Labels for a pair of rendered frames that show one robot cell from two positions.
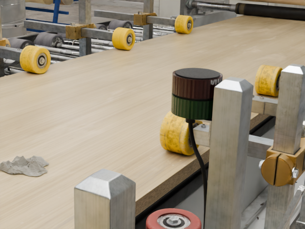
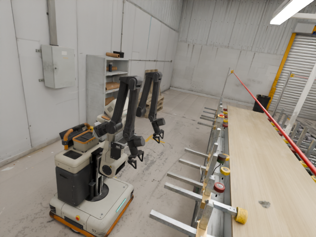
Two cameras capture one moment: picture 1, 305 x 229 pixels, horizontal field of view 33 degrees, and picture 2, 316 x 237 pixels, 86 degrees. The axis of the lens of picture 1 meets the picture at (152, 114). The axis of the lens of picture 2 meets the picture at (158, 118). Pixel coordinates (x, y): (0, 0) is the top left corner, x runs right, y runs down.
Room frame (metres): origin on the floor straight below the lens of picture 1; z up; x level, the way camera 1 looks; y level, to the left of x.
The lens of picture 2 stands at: (1.57, -0.81, 1.78)
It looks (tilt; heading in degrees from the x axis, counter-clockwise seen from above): 21 degrees down; 167
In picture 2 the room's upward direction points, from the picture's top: 9 degrees clockwise
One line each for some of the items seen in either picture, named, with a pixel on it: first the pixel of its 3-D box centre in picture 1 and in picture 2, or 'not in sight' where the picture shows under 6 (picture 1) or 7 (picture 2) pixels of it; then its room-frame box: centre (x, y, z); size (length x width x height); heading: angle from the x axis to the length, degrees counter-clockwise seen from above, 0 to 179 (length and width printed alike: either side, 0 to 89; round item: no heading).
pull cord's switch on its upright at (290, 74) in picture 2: not in sight; (280, 99); (-1.26, 2.30, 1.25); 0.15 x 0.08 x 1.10; 149
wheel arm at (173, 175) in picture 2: not in sight; (192, 183); (0.56, -0.21, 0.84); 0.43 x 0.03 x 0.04; 59
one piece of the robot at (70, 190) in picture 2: not in sight; (88, 165); (0.01, -1.11, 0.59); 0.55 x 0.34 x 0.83; 149
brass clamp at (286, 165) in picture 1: (288, 158); (206, 198); (0.82, -0.23, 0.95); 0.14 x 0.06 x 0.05; 149
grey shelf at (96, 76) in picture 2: not in sight; (108, 92); (-2.37, -1.13, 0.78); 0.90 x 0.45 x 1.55; 149
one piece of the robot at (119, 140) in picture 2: not in sight; (122, 141); (0.21, -0.78, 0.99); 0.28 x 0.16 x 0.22; 149
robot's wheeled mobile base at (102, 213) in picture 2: not in sight; (95, 199); (0.06, -1.03, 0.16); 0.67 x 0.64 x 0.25; 59
